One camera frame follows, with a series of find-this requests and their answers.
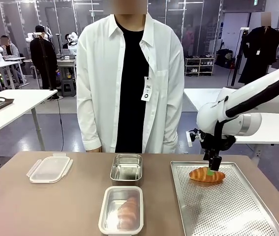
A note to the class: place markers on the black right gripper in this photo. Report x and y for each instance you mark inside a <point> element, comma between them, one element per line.
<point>215,143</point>

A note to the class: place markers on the golden brown bread roll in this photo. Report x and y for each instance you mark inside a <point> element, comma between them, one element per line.
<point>198,175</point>

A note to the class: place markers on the golden brown bread loaf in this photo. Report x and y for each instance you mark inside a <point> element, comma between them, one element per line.
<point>129,214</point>

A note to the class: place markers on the large steel container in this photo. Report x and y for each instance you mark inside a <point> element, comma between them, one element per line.
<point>112,204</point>

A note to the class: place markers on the large clear plastic lid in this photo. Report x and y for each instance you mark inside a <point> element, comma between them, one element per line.
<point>101,221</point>

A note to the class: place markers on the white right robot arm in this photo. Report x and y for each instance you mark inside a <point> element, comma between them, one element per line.
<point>252,91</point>

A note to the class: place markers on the small steel container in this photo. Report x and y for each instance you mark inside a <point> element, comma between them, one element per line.
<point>125,169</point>

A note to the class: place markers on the person's right hand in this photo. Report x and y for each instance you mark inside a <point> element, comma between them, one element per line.
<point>97,149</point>

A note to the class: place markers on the perforated metal baking tray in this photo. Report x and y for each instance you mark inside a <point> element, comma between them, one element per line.
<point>227,209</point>

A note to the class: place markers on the long white table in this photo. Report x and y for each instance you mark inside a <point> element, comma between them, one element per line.
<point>272,127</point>

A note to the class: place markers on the white shoe rack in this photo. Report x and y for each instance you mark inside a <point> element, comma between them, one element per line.
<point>199,66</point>

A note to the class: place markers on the white hang tag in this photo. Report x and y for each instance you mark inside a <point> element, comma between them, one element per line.
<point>147,89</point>

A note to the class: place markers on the black pole stand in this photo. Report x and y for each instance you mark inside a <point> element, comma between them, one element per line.
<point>236,61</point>

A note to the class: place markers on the black bags pile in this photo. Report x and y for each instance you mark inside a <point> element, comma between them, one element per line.
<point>225,57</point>

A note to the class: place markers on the person in white shirt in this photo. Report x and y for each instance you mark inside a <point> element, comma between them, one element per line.
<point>97,86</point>

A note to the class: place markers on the grey plastic stool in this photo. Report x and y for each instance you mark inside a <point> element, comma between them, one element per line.
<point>68,88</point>

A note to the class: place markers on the small clear plastic lid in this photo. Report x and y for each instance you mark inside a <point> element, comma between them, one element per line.
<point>49,169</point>

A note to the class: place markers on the white side table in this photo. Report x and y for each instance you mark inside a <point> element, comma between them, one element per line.
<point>26,103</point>

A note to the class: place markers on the person in black with cap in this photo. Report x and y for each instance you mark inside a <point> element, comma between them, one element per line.
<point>43,56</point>

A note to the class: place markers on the seated person in grey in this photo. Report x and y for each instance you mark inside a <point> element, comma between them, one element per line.
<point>10,50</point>

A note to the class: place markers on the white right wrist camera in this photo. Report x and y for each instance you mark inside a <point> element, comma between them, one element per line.
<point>189,140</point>

